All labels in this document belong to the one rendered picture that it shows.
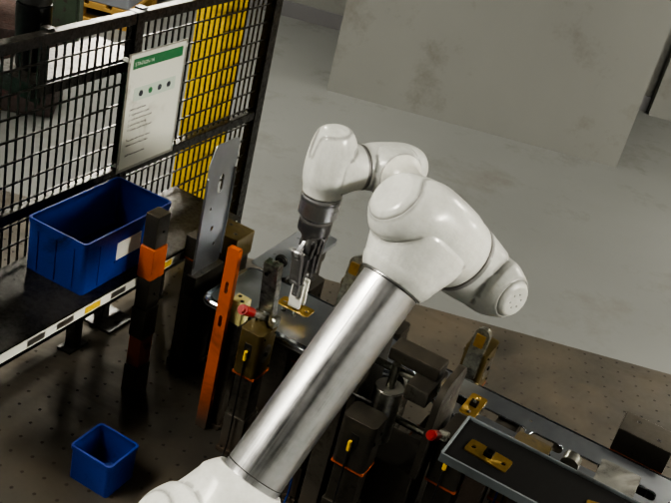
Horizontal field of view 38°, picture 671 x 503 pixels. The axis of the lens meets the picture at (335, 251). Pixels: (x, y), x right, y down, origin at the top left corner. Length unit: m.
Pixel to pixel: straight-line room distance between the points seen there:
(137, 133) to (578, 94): 4.43
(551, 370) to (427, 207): 1.55
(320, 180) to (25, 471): 0.89
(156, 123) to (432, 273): 1.18
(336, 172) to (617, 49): 4.54
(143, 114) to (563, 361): 1.44
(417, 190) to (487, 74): 5.01
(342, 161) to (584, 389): 1.21
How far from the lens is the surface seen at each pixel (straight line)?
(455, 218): 1.52
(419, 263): 1.51
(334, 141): 2.06
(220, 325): 2.23
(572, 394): 2.92
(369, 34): 6.48
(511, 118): 6.58
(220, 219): 2.38
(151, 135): 2.53
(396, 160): 2.12
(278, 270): 2.06
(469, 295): 1.62
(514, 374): 2.90
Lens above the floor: 2.26
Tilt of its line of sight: 29 degrees down
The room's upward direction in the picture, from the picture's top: 14 degrees clockwise
